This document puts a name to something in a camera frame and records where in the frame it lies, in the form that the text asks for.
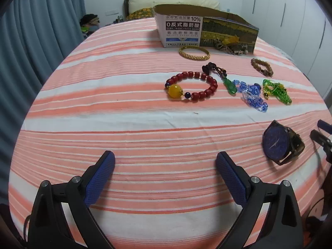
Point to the printed cardboard box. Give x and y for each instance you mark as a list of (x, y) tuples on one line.
[(188, 25)]

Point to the blue curtain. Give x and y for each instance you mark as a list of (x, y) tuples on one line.
[(36, 36)]

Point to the clothes pile with black hat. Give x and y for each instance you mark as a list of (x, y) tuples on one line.
[(89, 24)]

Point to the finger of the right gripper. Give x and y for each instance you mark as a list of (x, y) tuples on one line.
[(321, 139), (324, 126)]

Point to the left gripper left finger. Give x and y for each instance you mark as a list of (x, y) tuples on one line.
[(48, 227)]

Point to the blue dial wristwatch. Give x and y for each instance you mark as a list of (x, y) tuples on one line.
[(281, 144)]

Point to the yellow floral quilt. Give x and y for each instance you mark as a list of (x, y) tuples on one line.
[(141, 14)]

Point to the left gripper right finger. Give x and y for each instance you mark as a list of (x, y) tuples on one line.
[(282, 226)]

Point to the red bead bracelet amber bead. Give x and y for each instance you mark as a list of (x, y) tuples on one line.
[(190, 86)]

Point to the white wardrobe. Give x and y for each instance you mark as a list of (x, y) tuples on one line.
[(299, 28)]

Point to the cream headboard pillow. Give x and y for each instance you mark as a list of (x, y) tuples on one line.
[(135, 5)]

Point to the gold bangle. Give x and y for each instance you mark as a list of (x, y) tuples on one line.
[(195, 53)]

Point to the pink striped bed cover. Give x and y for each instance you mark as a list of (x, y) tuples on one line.
[(108, 94)]

